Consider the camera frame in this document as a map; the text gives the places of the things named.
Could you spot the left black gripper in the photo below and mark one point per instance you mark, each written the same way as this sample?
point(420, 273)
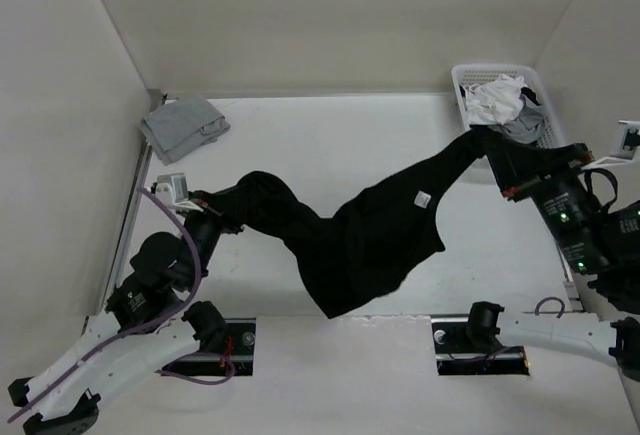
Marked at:
point(209, 205)

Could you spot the black tank top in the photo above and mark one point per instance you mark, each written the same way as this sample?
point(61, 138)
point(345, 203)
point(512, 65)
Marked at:
point(372, 242)

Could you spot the white plastic laundry basket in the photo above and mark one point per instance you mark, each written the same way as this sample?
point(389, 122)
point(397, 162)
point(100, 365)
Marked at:
point(469, 74)

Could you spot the folded grey tank top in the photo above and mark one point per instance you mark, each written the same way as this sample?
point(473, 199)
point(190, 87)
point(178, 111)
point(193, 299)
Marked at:
point(177, 129)

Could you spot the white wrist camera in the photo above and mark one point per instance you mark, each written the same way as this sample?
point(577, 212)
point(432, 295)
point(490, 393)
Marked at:
point(625, 148)
point(172, 191)

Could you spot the grey garment in basket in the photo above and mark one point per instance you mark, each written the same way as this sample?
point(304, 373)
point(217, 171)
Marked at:
point(526, 128)

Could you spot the right metal table rail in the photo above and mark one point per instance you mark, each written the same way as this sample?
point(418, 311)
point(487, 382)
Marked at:
point(570, 285)

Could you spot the left metal table rail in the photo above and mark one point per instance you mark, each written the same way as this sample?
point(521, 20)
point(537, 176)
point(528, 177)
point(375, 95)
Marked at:
point(123, 235)

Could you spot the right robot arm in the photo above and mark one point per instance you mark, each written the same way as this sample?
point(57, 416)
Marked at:
point(593, 239)

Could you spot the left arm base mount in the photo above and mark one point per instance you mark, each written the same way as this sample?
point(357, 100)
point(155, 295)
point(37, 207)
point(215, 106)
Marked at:
point(237, 347)

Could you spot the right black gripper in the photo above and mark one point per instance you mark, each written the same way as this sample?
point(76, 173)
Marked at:
point(580, 158)

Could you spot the black garment in basket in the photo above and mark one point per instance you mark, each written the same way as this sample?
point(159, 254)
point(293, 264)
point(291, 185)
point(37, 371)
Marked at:
point(531, 95)

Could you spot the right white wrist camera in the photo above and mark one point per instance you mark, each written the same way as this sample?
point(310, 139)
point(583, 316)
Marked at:
point(625, 148)

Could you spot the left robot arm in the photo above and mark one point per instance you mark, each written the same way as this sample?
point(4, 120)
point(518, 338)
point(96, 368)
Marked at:
point(149, 322)

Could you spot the metal table rail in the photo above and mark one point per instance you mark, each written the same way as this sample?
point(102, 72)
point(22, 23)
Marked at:
point(570, 285)
point(123, 235)

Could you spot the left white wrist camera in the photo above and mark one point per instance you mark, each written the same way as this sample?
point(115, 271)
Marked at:
point(172, 191)

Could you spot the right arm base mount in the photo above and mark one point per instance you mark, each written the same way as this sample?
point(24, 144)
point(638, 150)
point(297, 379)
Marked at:
point(456, 355)

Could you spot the white garment in basket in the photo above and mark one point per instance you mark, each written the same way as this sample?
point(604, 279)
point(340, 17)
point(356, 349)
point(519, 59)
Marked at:
point(494, 103)

